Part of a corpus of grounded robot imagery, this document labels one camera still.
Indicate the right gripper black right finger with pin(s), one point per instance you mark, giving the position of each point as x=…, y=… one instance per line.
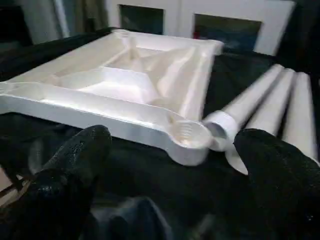
x=285, y=190

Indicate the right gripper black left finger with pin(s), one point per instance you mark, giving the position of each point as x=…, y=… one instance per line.
x=55, y=195

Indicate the white plastic table leg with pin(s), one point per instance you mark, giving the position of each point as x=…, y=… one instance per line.
x=270, y=107
x=250, y=100
x=300, y=112

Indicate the black work mat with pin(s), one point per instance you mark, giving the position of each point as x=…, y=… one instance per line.
x=150, y=180

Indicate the white plastic table top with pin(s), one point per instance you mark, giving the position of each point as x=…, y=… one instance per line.
x=120, y=82

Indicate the white cabinet with glass doors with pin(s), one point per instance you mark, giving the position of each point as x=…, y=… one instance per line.
x=180, y=15

